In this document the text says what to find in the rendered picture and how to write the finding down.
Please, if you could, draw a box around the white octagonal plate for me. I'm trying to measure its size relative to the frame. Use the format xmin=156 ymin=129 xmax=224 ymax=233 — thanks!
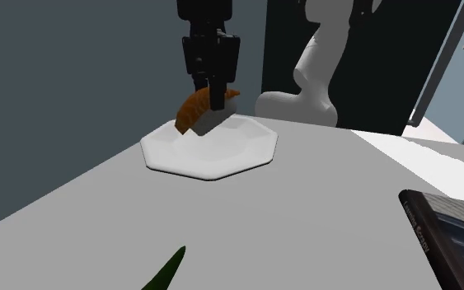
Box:
xmin=140 ymin=114 xmax=279 ymax=181

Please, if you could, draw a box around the salmon sushi piece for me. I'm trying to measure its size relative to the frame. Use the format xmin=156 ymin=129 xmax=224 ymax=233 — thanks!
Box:
xmin=174 ymin=87 xmax=241 ymax=137

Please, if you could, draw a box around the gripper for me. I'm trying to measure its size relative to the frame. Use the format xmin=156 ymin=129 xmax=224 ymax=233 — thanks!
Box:
xmin=176 ymin=0 xmax=241 ymax=112

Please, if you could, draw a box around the dark green pointed object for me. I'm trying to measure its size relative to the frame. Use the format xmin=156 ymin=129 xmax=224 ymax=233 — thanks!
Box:
xmin=140 ymin=246 xmax=187 ymax=290

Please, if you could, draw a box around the dark hardcover book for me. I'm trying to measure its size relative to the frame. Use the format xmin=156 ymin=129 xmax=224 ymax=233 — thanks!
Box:
xmin=398 ymin=189 xmax=464 ymax=290

